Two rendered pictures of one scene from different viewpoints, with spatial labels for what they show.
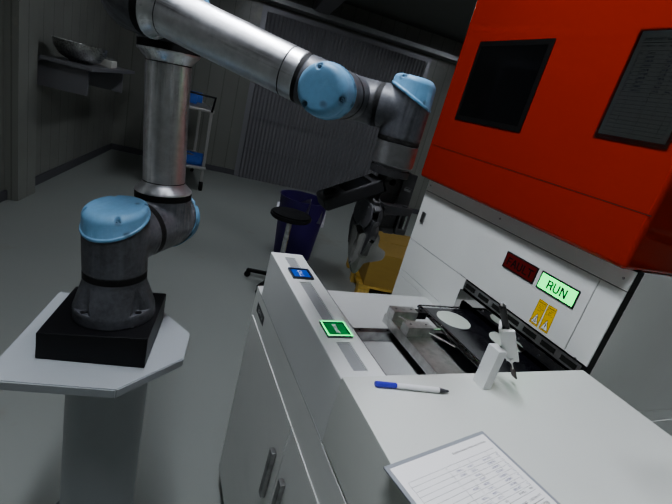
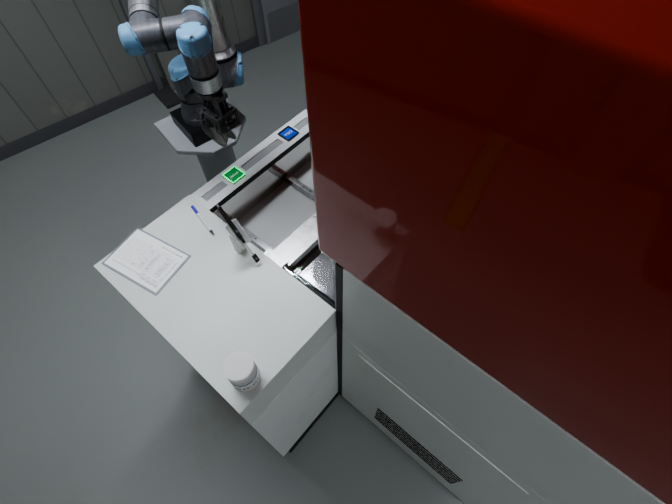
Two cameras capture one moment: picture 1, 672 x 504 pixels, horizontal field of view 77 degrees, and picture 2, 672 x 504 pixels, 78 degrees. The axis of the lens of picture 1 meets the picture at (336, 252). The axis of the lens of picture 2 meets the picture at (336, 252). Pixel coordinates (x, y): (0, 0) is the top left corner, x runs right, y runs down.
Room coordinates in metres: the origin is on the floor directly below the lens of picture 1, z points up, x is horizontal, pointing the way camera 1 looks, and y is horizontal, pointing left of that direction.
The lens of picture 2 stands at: (0.71, -1.05, 1.99)
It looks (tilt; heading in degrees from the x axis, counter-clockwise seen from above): 58 degrees down; 68
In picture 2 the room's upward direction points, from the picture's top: 1 degrees counter-clockwise
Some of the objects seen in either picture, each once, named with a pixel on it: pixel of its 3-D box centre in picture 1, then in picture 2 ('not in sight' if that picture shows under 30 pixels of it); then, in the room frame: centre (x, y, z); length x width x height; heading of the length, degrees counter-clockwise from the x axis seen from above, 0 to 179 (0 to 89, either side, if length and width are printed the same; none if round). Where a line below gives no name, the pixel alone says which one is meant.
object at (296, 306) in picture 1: (309, 326); (264, 169); (0.88, 0.01, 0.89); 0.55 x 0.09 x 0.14; 26
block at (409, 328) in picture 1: (417, 328); not in sight; (1.01, -0.26, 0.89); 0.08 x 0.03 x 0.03; 116
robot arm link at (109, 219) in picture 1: (118, 234); (189, 75); (0.74, 0.42, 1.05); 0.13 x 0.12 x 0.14; 169
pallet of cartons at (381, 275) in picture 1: (416, 271); not in sight; (3.52, -0.73, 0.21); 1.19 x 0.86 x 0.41; 105
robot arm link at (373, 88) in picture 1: (349, 96); (189, 30); (0.77, 0.05, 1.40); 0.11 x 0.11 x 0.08; 79
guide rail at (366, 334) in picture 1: (399, 335); (338, 212); (1.06, -0.23, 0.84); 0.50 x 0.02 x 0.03; 116
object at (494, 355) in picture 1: (501, 355); (239, 239); (0.71, -0.35, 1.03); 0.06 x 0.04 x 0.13; 116
